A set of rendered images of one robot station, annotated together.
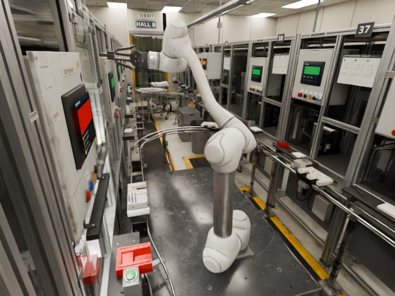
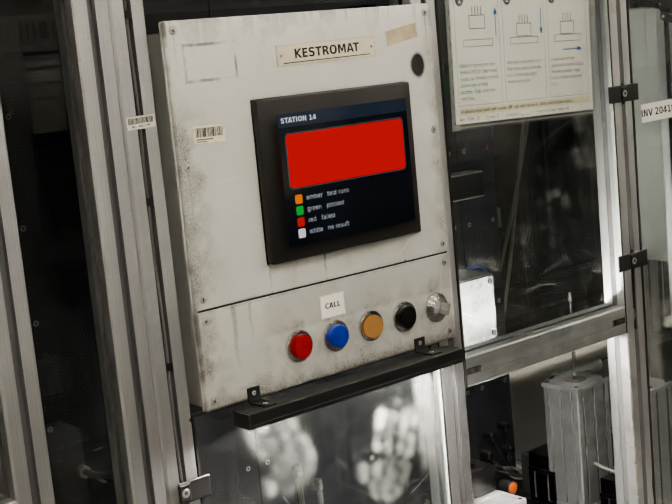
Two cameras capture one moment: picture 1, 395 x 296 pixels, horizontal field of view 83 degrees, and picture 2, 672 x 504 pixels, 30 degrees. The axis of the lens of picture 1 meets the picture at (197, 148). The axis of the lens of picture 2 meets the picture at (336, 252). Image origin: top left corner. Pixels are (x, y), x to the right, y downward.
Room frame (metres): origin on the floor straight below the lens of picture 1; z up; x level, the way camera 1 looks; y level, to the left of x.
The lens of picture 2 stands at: (0.03, -1.09, 1.78)
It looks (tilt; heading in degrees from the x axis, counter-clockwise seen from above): 9 degrees down; 67
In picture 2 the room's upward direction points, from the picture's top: 5 degrees counter-clockwise
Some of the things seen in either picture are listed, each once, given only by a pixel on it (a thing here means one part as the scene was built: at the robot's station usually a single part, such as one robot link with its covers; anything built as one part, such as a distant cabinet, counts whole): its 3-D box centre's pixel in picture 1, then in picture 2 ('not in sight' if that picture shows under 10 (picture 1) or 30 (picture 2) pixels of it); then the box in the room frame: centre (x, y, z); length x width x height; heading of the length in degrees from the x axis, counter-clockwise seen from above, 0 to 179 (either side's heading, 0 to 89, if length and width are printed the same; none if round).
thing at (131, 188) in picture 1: (137, 200); not in sight; (1.36, 0.43, 0.84); 0.36 x 0.14 x 0.10; 16
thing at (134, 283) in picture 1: (130, 286); not in sight; (0.61, 0.26, 0.97); 0.08 x 0.08 x 0.12; 16
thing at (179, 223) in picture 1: (191, 217); not in sight; (1.40, 0.03, 0.66); 1.50 x 1.06 x 0.04; 16
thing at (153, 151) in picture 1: (148, 128); not in sight; (5.66, 1.30, 0.01); 5.85 x 0.59 x 0.01; 16
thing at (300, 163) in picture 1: (303, 161); not in sight; (1.88, -0.98, 0.92); 0.13 x 0.10 x 0.09; 106
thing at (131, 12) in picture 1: (145, 20); not in sight; (9.25, 1.95, 2.96); 1.23 x 0.08 x 0.68; 106
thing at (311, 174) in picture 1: (310, 175); not in sight; (1.77, -1.02, 0.84); 0.37 x 0.14 x 0.10; 16
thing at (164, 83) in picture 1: (160, 95); not in sight; (7.97, 1.31, 0.48); 0.84 x 0.58 x 0.97; 24
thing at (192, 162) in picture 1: (203, 167); not in sight; (3.50, -0.10, 0.01); 1.00 x 0.55 x 0.01; 16
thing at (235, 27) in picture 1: (223, 59); not in sight; (10.09, -1.01, 1.65); 4.64 x 0.08 x 3.30; 106
